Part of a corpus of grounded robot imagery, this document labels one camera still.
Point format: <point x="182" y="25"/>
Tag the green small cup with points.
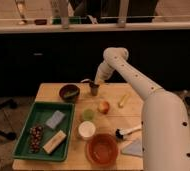
<point x="87" y="115"/>

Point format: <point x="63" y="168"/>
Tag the orange bowl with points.
<point x="102" y="150"/>

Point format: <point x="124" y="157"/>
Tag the wooden block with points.
<point x="54" y="142"/>

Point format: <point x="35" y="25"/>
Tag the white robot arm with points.
<point x="165" y="125"/>

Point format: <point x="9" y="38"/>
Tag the green plastic tray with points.
<point x="38" y="115"/>

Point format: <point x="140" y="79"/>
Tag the white cup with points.
<point x="86" y="130"/>

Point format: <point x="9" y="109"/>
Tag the metal fork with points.
<point x="87" y="81"/>

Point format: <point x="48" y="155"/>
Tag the white window rail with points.
<point x="95" y="27"/>

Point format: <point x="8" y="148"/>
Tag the black white brush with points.
<point x="121" y="133"/>

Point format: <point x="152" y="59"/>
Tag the dark red bowl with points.
<point x="69" y="93"/>

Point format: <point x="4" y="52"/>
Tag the metal cup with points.
<point x="94" y="89"/>

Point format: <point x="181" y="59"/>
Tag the grey folded cloth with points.
<point x="133" y="149"/>

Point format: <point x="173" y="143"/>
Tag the yellow banana piece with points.
<point x="123" y="100"/>

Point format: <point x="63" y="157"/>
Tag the red grapes bunch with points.
<point x="36" y="133"/>

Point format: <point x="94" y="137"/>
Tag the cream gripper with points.
<point x="98" y="81"/>

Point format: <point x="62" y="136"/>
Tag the peach fruit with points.
<point x="104" y="107"/>

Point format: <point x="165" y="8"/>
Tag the blue sponge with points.
<point x="55" y="119"/>

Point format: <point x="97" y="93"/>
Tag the black office chair base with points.
<point x="12" y="104"/>

